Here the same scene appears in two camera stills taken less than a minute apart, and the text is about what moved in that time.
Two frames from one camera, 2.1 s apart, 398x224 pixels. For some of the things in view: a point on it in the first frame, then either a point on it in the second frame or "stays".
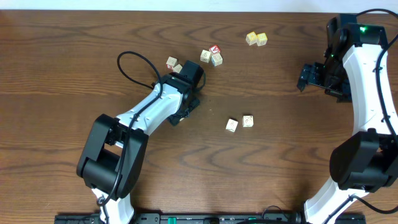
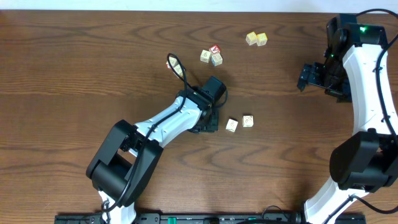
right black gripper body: (334, 78) stays
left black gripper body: (194, 98) -> (214, 117)
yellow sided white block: (231, 125) stays
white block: (247, 121) stays
